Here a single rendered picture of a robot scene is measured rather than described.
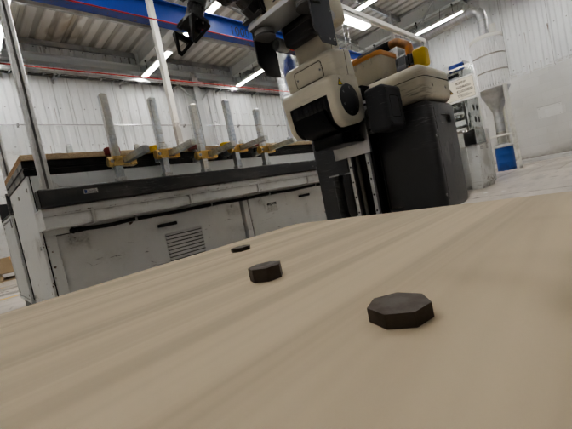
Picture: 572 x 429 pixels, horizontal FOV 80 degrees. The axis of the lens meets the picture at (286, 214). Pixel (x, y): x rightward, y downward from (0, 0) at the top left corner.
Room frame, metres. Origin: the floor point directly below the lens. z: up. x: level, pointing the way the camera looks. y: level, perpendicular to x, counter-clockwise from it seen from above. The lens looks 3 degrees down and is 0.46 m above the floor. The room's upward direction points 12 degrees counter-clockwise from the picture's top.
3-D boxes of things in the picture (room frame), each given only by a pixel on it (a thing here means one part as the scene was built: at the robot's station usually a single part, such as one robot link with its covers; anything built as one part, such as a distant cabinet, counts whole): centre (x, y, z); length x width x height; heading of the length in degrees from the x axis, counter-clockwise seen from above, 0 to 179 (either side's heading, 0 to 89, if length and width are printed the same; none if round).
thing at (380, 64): (1.43, -0.43, 0.87); 0.23 x 0.15 x 0.11; 44
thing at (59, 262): (3.66, -0.41, 0.44); 5.10 x 0.69 x 0.87; 134
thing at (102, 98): (1.75, 0.78, 0.91); 0.04 x 0.04 x 0.48; 44
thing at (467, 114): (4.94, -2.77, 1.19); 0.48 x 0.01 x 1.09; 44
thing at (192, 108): (2.10, 0.42, 0.88); 0.04 x 0.04 x 0.48; 44
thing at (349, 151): (1.19, -0.28, 0.68); 0.28 x 0.27 x 0.25; 44
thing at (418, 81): (1.41, -0.42, 0.59); 0.55 x 0.34 x 0.83; 44
